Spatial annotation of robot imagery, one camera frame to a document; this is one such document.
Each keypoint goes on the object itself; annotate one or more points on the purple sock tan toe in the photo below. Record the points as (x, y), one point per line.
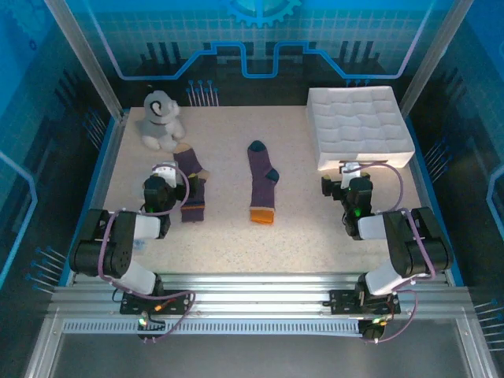
(189, 161)

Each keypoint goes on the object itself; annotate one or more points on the purple sock navy toe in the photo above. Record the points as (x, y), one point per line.
(262, 177)

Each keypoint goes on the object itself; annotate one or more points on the white fabric organizer box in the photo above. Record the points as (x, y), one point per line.
(354, 118)

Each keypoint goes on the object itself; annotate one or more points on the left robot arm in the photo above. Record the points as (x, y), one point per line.
(118, 258)

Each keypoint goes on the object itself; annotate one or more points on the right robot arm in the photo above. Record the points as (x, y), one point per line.
(397, 246)

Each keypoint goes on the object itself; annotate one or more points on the grey white plush dog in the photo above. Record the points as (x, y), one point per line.
(157, 122)

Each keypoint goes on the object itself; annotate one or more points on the blue table edge strip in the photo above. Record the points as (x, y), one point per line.
(429, 189)
(88, 199)

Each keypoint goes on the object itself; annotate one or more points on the grey metal front panel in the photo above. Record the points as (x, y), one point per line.
(256, 358)

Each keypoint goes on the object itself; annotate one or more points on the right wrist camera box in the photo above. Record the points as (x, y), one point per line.
(350, 173)

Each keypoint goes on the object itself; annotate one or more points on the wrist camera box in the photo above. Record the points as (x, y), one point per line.
(165, 171)
(350, 173)

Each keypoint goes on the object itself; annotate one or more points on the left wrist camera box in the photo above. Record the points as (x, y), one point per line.
(165, 171)

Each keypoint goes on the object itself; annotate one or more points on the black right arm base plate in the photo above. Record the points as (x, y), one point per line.
(342, 301)

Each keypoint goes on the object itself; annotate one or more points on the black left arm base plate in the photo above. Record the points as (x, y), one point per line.
(177, 301)

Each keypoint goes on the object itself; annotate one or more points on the aluminium mounting rail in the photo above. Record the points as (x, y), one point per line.
(256, 293)

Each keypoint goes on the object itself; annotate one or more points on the aluminium frame post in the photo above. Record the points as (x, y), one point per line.
(87, 59)
(431, 59)

